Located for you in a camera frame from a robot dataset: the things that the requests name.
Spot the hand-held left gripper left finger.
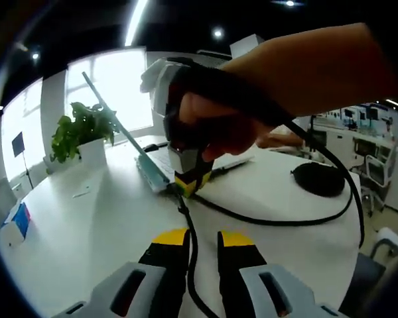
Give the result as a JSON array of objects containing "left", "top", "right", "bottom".
[{"left": 51, "top": 227, "right": 190, "bottom": 318}]

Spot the potted green plant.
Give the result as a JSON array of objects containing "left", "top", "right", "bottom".
[{"left": 49, "top": 101, "right": 120, "bottom": 173}]

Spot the black round pouch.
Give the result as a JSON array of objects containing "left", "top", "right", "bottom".
[{"left": 291, "top": 162, "right": 346, "bottom": 197}]

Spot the white office chair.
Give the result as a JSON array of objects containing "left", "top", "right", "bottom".
[{"left": 363, "top": 145, "right": 398, "bottom": 216}]

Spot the black power cable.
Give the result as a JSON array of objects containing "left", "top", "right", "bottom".
[{"left": 168, "top": 184, "right": 220, "bottom": 318}]

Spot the white framed chair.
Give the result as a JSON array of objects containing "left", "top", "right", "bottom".
[{"left": 369, "top": 227, "right": 398, "bottom": 262}]

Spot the person's right hand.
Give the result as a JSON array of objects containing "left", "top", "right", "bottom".
[{"left": 165, "top": 64, "right": 298, "bottom": 163}]

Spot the white laptop computer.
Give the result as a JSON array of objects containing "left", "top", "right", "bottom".
[{"left": 82, "top": 71, "right": 256, "bottom": 194}]

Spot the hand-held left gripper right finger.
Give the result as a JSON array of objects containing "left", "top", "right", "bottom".
[{"left": 217, "top": 230, "right": 341, "bottom": 318}]

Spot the black panel on stand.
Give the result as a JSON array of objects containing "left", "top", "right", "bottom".
[{"left": 11, "top": 131, "right": 36, "bottom": 189}]

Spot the blue white tissue box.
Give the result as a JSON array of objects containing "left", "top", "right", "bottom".
[{"left": 0, "top": 201, "right": 33, "bottom": 248}]

